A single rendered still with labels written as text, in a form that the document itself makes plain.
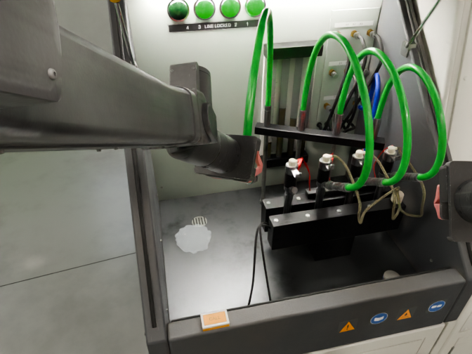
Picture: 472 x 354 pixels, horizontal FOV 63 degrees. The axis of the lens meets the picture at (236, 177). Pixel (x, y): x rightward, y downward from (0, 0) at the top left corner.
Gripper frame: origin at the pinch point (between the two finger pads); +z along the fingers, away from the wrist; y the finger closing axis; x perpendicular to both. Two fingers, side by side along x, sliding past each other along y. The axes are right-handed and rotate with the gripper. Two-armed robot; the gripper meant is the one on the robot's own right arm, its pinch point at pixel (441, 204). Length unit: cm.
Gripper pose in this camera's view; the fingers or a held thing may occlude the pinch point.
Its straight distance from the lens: 64.8
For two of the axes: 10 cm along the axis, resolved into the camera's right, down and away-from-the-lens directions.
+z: 0.4, 1.1, 9.9
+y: 0.3, -9.9, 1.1
